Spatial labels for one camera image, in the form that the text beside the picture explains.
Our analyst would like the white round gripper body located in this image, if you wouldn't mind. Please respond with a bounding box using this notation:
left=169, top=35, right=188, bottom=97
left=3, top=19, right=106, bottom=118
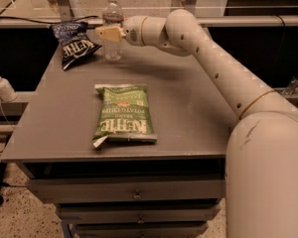
left=123, top=16, right=147, bottom=47

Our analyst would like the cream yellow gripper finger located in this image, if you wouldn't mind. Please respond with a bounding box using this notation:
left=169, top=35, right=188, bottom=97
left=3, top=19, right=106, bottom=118
left=95, top=25, right=125, bottom=43

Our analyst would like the clear plastic water bottle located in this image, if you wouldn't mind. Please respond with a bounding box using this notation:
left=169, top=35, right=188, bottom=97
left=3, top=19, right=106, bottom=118
left=102, top=0, right=124, bottom=62

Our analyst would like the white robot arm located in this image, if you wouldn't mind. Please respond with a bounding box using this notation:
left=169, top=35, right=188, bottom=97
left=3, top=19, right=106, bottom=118
left=96, top=9, right=298, bottom=238

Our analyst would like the blue Kettle chip bag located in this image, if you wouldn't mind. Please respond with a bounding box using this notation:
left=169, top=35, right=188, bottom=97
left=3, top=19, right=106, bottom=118
left=51, top=22, right=101, bottom=70

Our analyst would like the green Kettle chip bag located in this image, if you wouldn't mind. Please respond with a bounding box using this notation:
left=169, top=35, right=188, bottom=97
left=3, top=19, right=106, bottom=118
left=92, top=84, right=157, bottom=148

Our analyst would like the white pump dispenser bottle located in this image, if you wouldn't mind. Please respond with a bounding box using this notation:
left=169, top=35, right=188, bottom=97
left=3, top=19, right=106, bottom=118
left=0, top=76, right=17, bottom=102

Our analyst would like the top grey drawer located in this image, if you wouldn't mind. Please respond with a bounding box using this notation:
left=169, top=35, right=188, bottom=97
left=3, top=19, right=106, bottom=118
left=26, top=176, right=225, bottom=203

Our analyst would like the grey drawer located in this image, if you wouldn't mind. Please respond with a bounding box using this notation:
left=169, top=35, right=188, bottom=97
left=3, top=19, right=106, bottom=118
left=26, top=176, right=225, bottom=203
left=75, top=222, right=208, bottom=238
left=57, top=203, right=220, bottom=224

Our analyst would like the grey drawer cabinet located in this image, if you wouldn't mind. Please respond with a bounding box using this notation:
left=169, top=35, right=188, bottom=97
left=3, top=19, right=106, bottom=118
left=0, top=27, right=239, bottom=238

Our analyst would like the middle grey drawer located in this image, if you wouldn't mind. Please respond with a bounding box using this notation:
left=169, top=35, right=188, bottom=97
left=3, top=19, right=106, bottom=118
left=57, top=203, right=220, bottom=224

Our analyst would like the bottom grey drawer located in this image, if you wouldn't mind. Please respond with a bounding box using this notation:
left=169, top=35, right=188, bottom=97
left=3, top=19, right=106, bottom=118
left=75, top=222, right=208, bottom=238

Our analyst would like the metal frame post left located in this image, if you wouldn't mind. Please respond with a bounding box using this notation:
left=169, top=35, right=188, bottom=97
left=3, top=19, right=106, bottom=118
left=57, top=0, right=81, bottom=21

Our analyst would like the black cable on ledge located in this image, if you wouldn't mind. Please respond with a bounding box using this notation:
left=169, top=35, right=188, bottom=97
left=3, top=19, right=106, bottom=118
left=0, top=7, right=99, bottom=26

